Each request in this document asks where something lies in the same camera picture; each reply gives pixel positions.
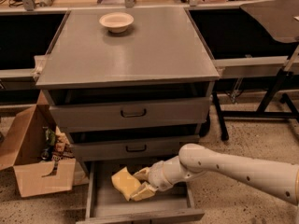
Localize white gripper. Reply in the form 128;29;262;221
130;161;173;202

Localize yellow sponge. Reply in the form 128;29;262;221
111;167;141;201

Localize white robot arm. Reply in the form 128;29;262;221
130;144;299;205

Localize bottom grey drawer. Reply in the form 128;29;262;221
76;157;205;224

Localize grey drawer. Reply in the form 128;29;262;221
46;92;210;133
76;157;205;224
69;124;199;161

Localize middle grey drawer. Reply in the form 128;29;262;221
69;124;199;161

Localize grey drawer cabinet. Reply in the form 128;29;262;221
35;5;221;174

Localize top grey drawer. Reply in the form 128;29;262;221
46;92;210;133

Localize snack packets in box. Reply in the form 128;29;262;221
40;127;74;161

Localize cardboard box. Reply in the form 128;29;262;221
0;92;89;197

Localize black table stand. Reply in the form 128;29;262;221
212;69;299;141

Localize white bowl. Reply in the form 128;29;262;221
99;12;134;34

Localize grey tilted side table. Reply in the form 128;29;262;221
240;0;299;43

